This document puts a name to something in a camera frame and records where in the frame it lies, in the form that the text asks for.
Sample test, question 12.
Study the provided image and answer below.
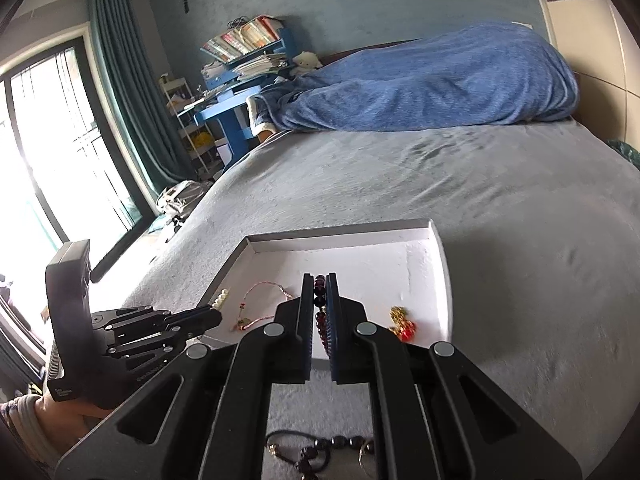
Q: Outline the pink string bracelet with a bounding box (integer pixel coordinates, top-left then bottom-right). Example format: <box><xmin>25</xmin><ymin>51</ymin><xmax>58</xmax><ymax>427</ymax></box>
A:
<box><xmin>231</xmin><ymin>282</ymin><xmax>301</xmax><ymax>333</ymax></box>

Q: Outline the teal curtain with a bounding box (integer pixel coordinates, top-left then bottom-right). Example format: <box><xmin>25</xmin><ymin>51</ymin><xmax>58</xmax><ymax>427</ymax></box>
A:
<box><xmin>89</xmin><ymin>0</ymin><xmax>198</xmax><ymax>196</ymax></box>

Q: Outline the white cardboard tray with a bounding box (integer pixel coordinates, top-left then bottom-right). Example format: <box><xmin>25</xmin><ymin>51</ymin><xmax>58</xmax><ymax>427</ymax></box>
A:
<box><xmin>192</xmin><ymin>218</ymin><xmax>454</xmax><ymax>361</ymax></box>

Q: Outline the beige wardrobe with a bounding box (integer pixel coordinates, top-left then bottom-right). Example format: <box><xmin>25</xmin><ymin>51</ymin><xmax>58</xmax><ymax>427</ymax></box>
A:
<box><xmin>525</xmin><ymin>0</ymin><xmax>640</xmax><ymax>161</ymax></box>

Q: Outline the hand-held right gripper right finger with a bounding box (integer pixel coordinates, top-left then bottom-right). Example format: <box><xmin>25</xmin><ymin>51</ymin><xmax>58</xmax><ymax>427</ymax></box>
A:
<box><xmin>326</xmin><ymin>273</ymin><xmax>584</xmax><ymax>480</ymax></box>

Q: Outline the dark green cloth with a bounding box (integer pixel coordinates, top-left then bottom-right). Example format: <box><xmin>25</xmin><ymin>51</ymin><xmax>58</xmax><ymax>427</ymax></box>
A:
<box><xmin>607</xmin><ymin>139</ymin><xmax>640</xmax><ymax>171</ymax></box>

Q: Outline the black hair tie with charm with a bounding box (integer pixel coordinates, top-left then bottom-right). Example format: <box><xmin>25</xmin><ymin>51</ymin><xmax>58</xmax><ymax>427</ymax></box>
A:
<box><xmin>266</xmin><ymin>430</ymin><xmax>321</xmax><ymax>461</ymax></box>

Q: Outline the white trolley shelf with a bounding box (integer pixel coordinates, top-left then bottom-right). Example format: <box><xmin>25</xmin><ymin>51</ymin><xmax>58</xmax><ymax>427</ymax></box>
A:
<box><xmin>159</xmin><ymin>74</ymin><xmax>226</xmax><ymax>181</ymax></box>

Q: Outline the white plush toy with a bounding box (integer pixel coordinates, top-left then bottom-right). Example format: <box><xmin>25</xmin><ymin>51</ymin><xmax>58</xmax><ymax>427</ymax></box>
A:
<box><xmin>291</xmin><ymin>51</ymin><xmax>323</xmax><ymax>77</ymax></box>

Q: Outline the white bag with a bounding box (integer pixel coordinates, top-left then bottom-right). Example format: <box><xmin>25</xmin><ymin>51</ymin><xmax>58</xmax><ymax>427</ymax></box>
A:
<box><xmin>156</xmin><ymin>180</ymin><xmax>213</xmax><ymax>226</ymax></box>

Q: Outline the black framed glass door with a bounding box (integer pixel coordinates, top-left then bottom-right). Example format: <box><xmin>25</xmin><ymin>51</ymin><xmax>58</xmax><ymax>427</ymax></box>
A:
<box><xmin>0</xmin><ymin>35</ymin><xmax>156</xmax><ymax>283</ymax></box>

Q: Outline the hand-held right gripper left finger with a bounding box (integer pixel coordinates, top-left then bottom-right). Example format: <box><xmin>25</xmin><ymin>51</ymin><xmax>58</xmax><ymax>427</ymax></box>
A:
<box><xmin>54</xmin><ymin>274</ymin><xmax>315</xmax><ymax>480</ymax></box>

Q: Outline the gold necklace with red pendant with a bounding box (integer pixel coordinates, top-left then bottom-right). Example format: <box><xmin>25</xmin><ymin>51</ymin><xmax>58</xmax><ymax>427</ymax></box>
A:
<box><xmin>389</xmin><ymin>305</ymin><xmax>418</xmax><ymax>343</ymax></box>

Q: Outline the large black bead bracelet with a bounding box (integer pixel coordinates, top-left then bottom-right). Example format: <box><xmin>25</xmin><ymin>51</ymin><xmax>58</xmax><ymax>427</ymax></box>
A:
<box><xmin>294</xmin><ymin>435</ymin><xmax>377</xmax><ymax>478</ymax></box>

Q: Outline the blue fleece blanket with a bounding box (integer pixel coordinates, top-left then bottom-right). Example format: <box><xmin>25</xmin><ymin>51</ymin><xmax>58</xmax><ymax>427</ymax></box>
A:
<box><xmin>247</xmin><ymin>21</ymin><xmax>581</xmax><ymax>133</ymax></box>

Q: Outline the blue desk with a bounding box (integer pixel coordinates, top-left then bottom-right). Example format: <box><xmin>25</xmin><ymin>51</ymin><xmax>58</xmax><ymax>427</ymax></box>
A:
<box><xmin>194</xmin><ymin>30</ymin><xmax>296</xmax><ymax>171</ymax></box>

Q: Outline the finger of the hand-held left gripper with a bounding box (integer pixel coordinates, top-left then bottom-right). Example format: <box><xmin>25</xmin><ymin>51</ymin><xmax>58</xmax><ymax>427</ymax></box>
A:
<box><xmin>102</xmin><ymin>324</ymin><xmax>221</xmax><ymax>368</ymax></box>
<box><xmin>90</xmin><ymin>305</ymin><xmax>222</xmax><ymax>333</ymax></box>

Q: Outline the stack of papers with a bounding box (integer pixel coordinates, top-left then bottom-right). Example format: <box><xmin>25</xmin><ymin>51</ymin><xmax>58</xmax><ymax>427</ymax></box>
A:
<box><xmin>202</xmin><ymin>52</ymin><xmax>291</xmax><ymax>82</ymax></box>

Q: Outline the row of books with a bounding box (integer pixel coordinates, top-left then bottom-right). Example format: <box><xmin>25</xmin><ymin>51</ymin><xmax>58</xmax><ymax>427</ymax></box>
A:
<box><xmin>201</xmin><ymin>16</ymin><xmax>286</xmax><ymax>61</ymax></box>

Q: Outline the dark red bead bracelet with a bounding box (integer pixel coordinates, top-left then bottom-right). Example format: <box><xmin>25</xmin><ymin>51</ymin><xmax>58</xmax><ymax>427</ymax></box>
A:
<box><xmin>312</xmin><ymin>274</ymin><xmax>332</xmax><ymax>361</ymax></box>

